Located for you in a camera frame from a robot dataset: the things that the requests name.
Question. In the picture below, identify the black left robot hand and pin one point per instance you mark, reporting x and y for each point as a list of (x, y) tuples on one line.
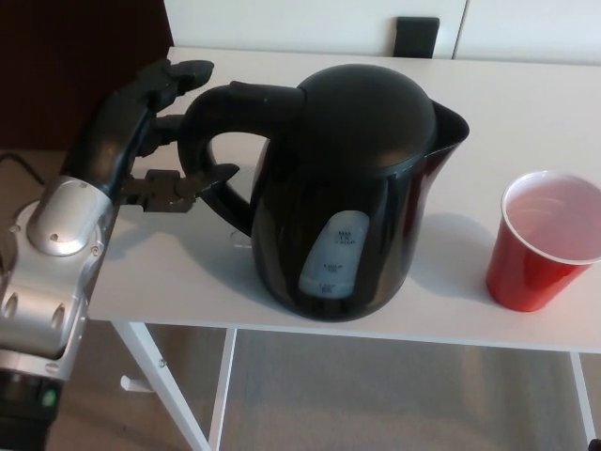
[(112, 131)]

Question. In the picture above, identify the black electric kettle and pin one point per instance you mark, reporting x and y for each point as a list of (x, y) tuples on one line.
[(366, 141)]

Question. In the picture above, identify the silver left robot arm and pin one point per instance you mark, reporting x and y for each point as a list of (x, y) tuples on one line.
[(51, 282)]

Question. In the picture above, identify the red plastic cup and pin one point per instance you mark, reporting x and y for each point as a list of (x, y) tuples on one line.
[(530, 277)]

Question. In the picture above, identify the dark red-brown cabinet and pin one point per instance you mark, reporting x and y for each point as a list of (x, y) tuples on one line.
[(56, 56)]

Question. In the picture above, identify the small clear plastic piece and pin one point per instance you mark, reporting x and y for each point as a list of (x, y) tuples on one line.
[(240, 243)]

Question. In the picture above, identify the white table leg hook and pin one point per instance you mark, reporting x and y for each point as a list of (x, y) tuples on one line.
[(134, 383)]

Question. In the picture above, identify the white table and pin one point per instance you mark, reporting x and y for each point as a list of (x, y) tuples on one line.
[(422, 307)]

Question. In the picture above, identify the black wall plate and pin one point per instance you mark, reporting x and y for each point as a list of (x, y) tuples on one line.
[(418, 37)]

